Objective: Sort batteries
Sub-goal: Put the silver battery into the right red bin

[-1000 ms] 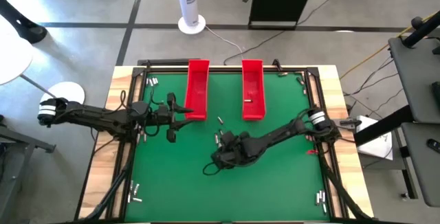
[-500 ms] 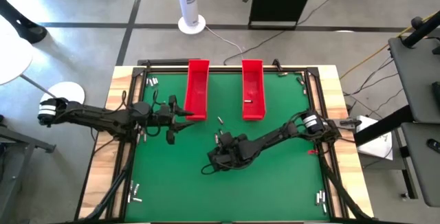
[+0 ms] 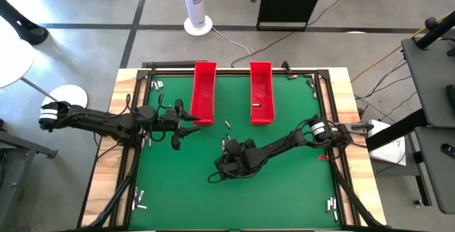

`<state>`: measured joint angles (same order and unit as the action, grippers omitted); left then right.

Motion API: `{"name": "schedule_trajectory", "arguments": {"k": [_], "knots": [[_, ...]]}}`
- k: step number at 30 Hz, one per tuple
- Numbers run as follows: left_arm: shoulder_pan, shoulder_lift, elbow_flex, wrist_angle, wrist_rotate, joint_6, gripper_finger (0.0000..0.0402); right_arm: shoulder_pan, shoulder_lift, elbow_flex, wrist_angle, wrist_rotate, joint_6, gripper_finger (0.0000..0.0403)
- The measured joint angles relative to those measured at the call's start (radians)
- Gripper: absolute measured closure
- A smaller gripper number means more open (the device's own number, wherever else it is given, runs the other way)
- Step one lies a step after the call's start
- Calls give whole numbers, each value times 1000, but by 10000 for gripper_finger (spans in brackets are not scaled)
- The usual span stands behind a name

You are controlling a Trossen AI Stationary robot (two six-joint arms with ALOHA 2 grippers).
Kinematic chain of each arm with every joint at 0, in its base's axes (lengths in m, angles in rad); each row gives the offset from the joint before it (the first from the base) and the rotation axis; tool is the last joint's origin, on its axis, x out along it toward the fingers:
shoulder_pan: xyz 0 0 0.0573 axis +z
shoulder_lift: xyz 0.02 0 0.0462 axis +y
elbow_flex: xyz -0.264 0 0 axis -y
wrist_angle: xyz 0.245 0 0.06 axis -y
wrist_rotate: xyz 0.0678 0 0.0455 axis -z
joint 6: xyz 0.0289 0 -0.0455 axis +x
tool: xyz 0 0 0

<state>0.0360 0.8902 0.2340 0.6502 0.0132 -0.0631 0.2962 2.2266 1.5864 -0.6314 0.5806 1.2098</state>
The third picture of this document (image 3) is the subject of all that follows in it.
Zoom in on black right camera cable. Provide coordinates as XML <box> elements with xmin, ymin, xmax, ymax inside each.
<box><xmin>207</xmin><ymin>172</ymin><xmax>228</xmax><ymax>185</ymax></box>

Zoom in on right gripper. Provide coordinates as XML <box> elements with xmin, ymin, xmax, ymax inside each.
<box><xmin>223</xmin><ymin>137</ymin><xmax>259</xmax><ymax>181</ymax></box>

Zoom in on white paper sheet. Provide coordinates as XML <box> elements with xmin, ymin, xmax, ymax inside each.
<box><xmin>368</xmin><ymin>118</ymin><xmax>408</xmax><ymax>167</ymax></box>

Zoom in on green table mat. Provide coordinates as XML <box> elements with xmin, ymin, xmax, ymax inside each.
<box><xmin>128</xmin><ymin>75</ymin><xmax>342</xmax><ymax>230</ymax></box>

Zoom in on red plastic bin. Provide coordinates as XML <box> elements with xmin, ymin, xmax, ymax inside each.
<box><xmin>250</xmin><ymin>60</ymin><xmax>276</xmax><ymax>126</ymax></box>
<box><xmin>190</xmin><ymin>60</ymin><xmax>218</xmax><ymax>126</ymax></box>

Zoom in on yellow floor cable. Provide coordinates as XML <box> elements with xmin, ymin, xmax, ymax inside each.
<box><xmin>350</xmin><ymin>12</ymin><xmax>451</xmax><ymax>83</ymax></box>

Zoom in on black flat device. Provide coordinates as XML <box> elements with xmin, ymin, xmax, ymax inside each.
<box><xmin>446</xmin><ymin>83</ymin><xmax>455</xmax><ymax>116</ymax></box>

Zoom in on white round pedestal table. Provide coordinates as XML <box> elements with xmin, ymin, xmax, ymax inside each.
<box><xmin>0</xmin><ymin>28</ymin><xmax>89</xmax><ymax>127</ymax></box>

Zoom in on grey workbench top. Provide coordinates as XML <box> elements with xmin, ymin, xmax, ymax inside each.
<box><xmin>400</xmin><ymin>28</ymin><xmax>455</xmax><ymax>129</ymax></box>
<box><xmin>413</xmin><ymin>126</ymin><xmax>455</xmax><ymax>216</ymax></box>

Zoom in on black frame strut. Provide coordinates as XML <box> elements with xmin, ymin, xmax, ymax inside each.
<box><xmin>80</xmin><ymin>146</ymin><xmax>141</xmax><ymax>231</ymax></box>
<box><xmin>328</xmin><ymin>149</ymin><xmax>387</xmax><ymax>231</ymax></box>

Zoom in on black clamp handle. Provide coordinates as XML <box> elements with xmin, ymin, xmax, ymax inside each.
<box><xmin>350</xmin><ymin>122</ymin><xmax>375</xmax><ymax>132</ymax></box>

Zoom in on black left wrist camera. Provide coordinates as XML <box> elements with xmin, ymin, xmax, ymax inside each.
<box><xmin>162</xmin><ymin>107</ymin><xmax>178</xmax><ymax>122</ymax></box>

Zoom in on black remote control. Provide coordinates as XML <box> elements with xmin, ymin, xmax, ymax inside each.
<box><xmin>440</xmin><ymin>142</ymin><xmax>455</xmax><ymax>160</ymax></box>

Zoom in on black diagonal beam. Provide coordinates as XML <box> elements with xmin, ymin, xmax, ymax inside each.
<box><xmin>365</xmin><ymin>107</ymin><xmax>427</xmax><ymax>153</ymax></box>

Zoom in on black pole stand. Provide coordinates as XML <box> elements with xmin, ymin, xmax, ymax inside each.
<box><xmin>413</xmin><ymin>10</ymin><xmax>455</xmax><ymax>51</ymax></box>

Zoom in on black floor cable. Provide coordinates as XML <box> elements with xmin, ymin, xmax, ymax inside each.
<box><xmin>355</xmin><ymin>60</ymin><xmax>409</xmax><ymax>100</ymax></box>
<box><xmin>378</xmin><ymin>91</ymin><xmax>419</xmax><ymax>122</ymax></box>
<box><xmin>355</xmin><ymin>75</ymin><xmax>413</xmax><ymax>100</ymax></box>
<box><xmin>230</xmin><ymin>0</ymin><xmax>350</xmax><ymax>69</ymax></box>

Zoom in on black curved stand leg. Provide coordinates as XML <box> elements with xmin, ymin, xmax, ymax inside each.
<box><xmin>0</xmin><ymin>0</ymin><xmax>50</xmax><ymax>47</ymax></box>

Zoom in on tall black cabinet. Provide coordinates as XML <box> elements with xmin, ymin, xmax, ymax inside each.
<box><xmin>255</xmin><ymin>0</ymin><xmax>331</xmax><ymax>32</ymax></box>

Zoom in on grey metal cart frame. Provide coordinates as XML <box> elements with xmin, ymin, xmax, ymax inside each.
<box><xmin>0</xmin><ymin>117</ymin><xmax>59</xmax><ymax>232</ymax></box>

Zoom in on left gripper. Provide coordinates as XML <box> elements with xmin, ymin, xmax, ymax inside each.
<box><xmin>157</xmin><ymin>98</ymin><xmax>202</xmax><ymax>152</ymax></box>

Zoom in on black aluminium table frame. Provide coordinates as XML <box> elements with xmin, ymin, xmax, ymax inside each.
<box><xmin>109</xmin><ymin>67</ymin><xmax>360</xmax><ymax>232</ymax></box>

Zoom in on white power cable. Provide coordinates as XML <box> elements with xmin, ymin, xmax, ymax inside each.
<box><xmin>211</xmin><ymin>26</ymin><xmax>261</xmax><ymax>68</ymax></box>

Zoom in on black flat bar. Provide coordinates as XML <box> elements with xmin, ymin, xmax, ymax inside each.
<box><xmin>141</xmin><ymin>60</ymin><xmax>196</xmax><ymax>70</ymax></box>

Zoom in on black clamp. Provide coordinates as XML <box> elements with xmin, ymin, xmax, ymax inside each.
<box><xmin>280</xmin><ymin>60</ymin><xmax>295</xmax><ymax>75</ymax></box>

